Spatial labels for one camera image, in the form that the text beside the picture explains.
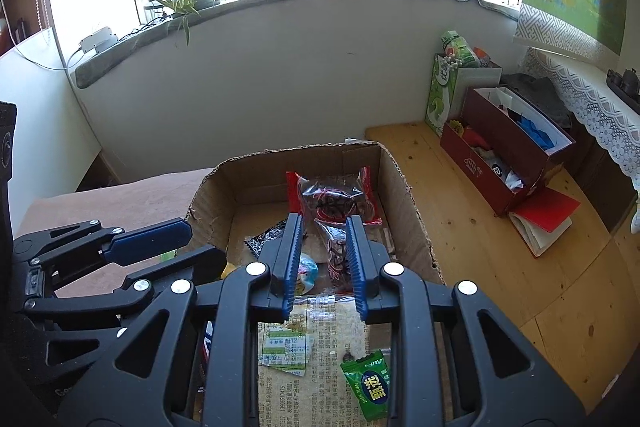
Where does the cardboard box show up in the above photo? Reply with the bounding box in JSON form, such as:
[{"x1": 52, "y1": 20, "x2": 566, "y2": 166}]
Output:
[{"x1": 186, "y1": 141, "x2": 446, "y2": 427}]

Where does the green carton box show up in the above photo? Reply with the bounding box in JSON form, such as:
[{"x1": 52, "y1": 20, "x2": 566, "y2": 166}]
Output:
[{"x1": 425, "y1": 53, "x2": 463, "y2": 138}]

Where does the red notebook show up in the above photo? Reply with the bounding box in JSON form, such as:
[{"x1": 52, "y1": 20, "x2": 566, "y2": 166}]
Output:
[{"x1": 509, "y1": 187, "x2": 582, "y2": 258}]

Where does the red clear dark snack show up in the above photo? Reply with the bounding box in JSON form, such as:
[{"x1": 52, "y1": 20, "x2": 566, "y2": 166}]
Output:
[{"x1": 286, "y1": 166, "x2": 383, "y2": 228}]

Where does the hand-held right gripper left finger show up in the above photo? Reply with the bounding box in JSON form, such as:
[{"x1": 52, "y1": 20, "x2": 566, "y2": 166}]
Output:
[{"x1": 55, "y1": 213, "x2": 305, "y2": 427}]

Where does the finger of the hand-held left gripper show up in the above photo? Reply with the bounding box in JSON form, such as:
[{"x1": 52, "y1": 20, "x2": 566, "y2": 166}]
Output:
[
  {"x1": 22, "y1": 245, "x2": 227, "y2": 317},
  {"x1": 14, "y1": 217, "x2": 193, "y2": 270}
]

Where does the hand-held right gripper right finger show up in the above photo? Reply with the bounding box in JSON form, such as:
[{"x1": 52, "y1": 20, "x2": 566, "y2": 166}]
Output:
[{"x1": 345, "y1": 215, "x2": 586, "y2": 427}]

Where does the green candy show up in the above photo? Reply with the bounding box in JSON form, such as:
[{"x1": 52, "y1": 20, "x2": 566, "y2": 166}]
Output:
[{"x1": 340, "y1": 349, "x2": 393, "y2": 423}]

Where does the dark red box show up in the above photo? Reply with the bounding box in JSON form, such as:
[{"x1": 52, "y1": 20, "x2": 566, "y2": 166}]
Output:
[{"x1": 440, "y1": 86, "x2": 578, "y2": 215}]

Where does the blue folded item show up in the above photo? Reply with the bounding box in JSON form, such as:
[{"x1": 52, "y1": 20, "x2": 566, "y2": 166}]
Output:
[{"x1": 517, "y1": 114, "x2": 556, "y2": 150}]

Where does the round colourful candy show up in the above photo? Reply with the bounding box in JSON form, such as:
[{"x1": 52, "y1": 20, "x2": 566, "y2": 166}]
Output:
[{"x1": 295, "y1": 254, "x2": 318, "y2": 297}]

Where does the green snack bag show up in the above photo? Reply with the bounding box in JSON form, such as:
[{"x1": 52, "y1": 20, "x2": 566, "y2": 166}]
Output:
[{"x1": 440, "y1": 30, "x2": 483, "y2": 68}]

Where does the white plastic device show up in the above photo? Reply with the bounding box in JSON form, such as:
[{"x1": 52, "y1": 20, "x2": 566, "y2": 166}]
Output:
[{"x1": 79, "y1": 27, "x2": 118, "y2": 55}]

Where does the white box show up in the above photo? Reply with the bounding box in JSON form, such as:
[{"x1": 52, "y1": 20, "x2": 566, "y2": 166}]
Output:
[{"x1": 452, "y1": 59, "x2": 503, "y2": 118}]

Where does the black white patterned packet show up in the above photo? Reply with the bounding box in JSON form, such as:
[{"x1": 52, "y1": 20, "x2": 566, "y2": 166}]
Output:
[{"x1": 244, "y1": 222, "x2": 286, "y2": 260}]

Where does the white lace tablecloth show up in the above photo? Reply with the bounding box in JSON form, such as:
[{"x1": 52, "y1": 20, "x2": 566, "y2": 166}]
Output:
[{"x1": 520, "y1": 47, "x2": 640, "y2": 190}]

